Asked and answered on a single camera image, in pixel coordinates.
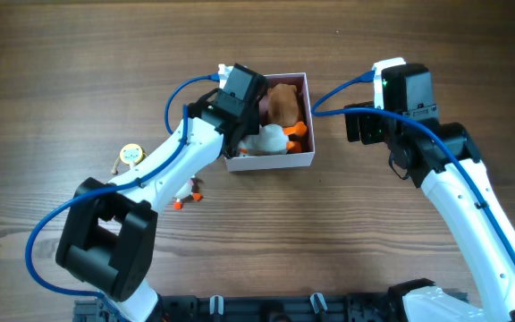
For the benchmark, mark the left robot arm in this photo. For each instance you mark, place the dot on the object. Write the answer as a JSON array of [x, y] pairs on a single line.
[[109, 234]]

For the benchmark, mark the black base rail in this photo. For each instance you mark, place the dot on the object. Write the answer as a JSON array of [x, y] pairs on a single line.
[[358, 307]]

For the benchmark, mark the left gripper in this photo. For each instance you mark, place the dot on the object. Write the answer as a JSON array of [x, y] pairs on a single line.
[[251, 121]]

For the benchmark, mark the white duck plush yellow hat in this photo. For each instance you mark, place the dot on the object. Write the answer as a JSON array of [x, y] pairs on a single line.
[[273, 139]]

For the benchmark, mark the brown capybara plush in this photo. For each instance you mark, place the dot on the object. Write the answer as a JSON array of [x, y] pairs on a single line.
[[283, 106]]

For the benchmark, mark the white duck plush pink hat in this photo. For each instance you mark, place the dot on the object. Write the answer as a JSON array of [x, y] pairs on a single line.
[[189, 190]]

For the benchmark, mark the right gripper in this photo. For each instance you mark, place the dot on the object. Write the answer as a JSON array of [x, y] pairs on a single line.
[[364, 123]]

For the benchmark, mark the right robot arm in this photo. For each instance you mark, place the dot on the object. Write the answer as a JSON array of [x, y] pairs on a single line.
[[445, 163]]

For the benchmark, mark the white cardboard box pink inside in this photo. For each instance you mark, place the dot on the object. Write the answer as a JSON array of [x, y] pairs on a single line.
[[300, 80]]

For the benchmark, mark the yellow wooden rattle drum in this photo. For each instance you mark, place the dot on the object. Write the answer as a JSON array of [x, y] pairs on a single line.
[[131, 154]]

